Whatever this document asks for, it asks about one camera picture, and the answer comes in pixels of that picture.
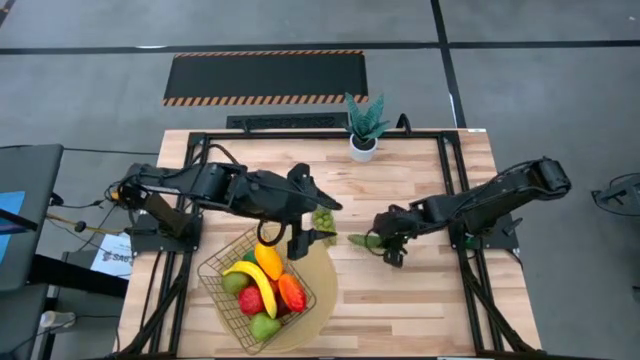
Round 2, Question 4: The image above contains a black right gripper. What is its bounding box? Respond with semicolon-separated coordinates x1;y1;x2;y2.
371;199;429;269

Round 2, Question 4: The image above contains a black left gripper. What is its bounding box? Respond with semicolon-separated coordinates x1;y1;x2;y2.
234;169;345;262

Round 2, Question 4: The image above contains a green cucumber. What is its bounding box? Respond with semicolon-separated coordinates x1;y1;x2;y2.
347;233;386;251

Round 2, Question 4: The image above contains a yellow orange mango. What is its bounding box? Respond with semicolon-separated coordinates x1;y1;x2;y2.
254;242;285;281

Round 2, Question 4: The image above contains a red orange mango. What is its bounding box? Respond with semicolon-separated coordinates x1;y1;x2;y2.
277;273;308;314

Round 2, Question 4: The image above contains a yellow banana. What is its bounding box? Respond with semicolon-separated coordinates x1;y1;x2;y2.
222;260;279;320

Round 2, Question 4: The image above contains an olive green pear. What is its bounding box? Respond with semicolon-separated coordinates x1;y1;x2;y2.
221;272;251;296

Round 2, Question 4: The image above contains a bright red apple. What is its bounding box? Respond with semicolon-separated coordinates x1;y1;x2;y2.
237;285;266;317

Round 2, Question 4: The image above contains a light green pear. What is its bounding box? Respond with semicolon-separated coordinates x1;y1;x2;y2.
248;311;282;343

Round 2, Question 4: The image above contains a green grape bunch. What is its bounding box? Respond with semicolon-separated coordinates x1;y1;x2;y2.
311;207;338;248

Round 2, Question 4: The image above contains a round woven straw placemat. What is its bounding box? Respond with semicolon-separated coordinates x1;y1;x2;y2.
234;234;339;354

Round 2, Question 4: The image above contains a black perforated bar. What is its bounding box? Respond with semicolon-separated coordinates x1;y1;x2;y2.
225;112;350;131

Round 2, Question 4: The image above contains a snake plant in white pot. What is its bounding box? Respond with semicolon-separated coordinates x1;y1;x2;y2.
343;92;391;164

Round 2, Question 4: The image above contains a black hazard striped floor mat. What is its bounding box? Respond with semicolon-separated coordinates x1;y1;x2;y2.
162;49;370;107

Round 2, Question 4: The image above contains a white printed paper sheet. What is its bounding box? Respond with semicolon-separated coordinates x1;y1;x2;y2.
90;232;134;280

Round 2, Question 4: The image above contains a dark grey side desk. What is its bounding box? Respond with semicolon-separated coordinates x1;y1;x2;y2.
0;143;65;294

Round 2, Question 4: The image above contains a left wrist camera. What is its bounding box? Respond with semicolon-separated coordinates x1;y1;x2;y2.
287;162;315;189

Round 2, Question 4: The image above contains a black aluminium table frame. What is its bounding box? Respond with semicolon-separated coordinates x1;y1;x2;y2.
117;129;546;359

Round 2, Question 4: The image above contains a gold wire basket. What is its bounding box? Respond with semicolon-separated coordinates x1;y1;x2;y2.
196;227;318;355

